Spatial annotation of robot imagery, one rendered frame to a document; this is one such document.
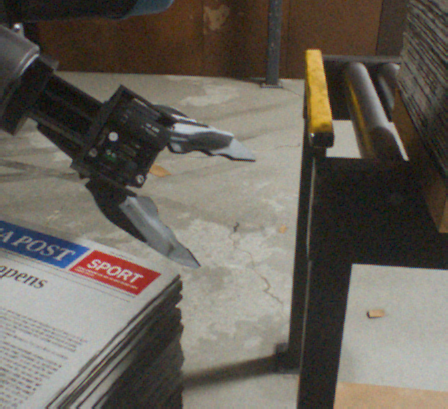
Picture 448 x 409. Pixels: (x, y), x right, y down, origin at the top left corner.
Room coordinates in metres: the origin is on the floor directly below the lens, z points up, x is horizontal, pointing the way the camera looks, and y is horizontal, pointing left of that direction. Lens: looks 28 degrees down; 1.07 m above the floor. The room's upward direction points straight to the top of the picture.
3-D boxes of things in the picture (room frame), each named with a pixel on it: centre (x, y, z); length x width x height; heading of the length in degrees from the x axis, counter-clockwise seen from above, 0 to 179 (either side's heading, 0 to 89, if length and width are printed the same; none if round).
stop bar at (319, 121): (0.83, -0.14, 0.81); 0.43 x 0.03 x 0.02; 173
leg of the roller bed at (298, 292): (1.06, -0.19, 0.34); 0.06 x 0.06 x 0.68; 83
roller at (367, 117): (0.81, -0.22, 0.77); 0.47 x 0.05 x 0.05; 173
